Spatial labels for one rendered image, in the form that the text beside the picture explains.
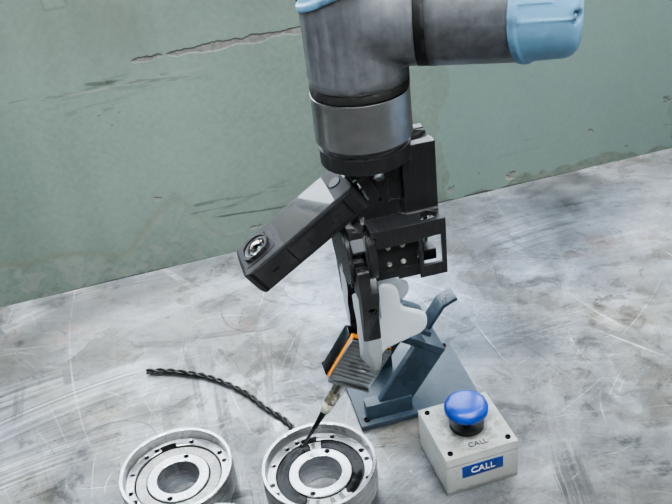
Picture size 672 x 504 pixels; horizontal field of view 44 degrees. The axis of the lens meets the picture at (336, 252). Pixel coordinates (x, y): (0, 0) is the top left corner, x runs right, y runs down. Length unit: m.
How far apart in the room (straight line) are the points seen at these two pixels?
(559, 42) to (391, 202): 0.18
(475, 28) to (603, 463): 0.44
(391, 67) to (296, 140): 1.79
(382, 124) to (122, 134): 1.74
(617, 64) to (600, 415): 1.95
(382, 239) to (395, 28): 0.17
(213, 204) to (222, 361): 1.47
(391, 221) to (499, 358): 0.32
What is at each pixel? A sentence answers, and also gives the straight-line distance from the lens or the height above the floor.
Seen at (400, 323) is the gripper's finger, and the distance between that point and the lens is 0.70.
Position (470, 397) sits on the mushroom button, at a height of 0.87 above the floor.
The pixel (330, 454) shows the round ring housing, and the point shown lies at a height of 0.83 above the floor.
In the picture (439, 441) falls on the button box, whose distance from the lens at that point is 0.78.
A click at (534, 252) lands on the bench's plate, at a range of 1.11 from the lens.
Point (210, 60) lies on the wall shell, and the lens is 2.25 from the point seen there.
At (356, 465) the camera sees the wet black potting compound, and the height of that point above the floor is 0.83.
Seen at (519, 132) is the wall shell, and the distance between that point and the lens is 2.64.
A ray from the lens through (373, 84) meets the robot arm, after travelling 0.59.
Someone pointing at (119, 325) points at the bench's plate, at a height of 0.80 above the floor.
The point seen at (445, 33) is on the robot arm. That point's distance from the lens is 0.57.
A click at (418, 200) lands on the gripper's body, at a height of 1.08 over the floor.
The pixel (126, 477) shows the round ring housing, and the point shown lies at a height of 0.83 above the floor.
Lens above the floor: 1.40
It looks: 32 degrees down
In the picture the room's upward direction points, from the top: 7 degrees counter-clockwise
